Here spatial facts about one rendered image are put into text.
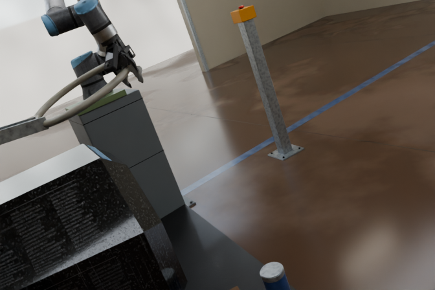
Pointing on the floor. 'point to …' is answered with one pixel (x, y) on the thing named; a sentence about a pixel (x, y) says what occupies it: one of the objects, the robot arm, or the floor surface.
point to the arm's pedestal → (133, 147)
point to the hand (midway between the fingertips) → (134, 83)
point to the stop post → (264, 83)
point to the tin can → (274, 276)
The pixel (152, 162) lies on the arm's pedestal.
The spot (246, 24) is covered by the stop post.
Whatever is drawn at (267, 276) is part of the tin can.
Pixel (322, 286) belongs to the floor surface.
